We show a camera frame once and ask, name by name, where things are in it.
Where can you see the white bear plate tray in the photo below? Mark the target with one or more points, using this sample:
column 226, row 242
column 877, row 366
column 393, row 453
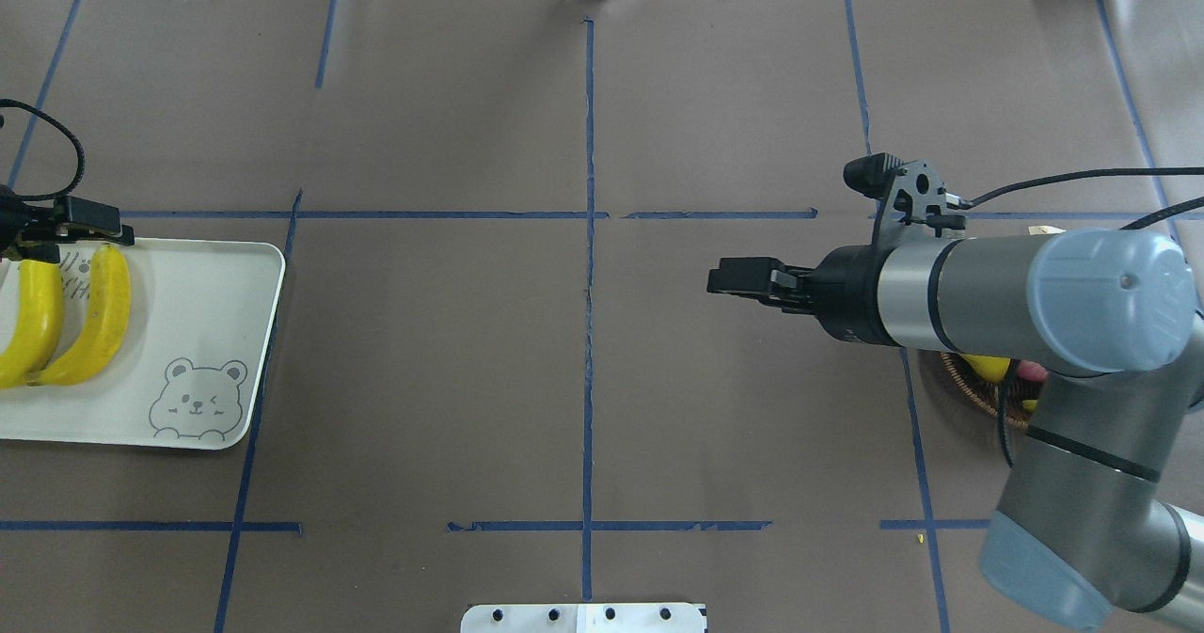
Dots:
column 188, row 373

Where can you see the brown wicker basket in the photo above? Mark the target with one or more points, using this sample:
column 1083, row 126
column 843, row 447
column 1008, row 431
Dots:
column 1022, row 397

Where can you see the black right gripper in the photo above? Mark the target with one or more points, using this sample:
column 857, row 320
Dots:
column 849, row 292

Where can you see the yellow banana moved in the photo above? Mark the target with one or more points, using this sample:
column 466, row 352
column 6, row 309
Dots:
column 108, row 314
column 38, row 325

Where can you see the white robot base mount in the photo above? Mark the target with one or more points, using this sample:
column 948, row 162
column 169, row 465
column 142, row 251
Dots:
column 586, row 617

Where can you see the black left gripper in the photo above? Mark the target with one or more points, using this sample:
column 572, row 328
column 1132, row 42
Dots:
column 83, row 213

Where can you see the yellow lemon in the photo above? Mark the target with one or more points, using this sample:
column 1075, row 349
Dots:
column 990, row 369

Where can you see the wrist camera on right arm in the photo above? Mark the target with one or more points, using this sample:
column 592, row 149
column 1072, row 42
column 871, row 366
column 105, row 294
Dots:
column 912, row 201

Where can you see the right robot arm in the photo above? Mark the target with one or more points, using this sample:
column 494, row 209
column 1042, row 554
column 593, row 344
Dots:
column 1113, row 316

